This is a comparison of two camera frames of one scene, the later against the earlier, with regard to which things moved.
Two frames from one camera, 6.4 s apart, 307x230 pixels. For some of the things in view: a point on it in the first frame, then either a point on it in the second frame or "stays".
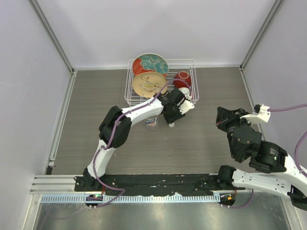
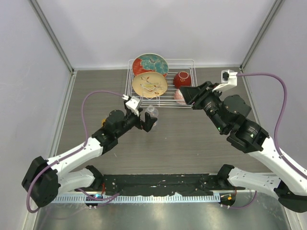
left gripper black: x=179 y=116 → x=147 y=124
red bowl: x=179 y=83 stays
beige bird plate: x=148 y=84 stays
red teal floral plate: x=150 y=62 stays
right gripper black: x=223 y=116 → x=195 y=96
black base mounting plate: x=148 y=184 stays
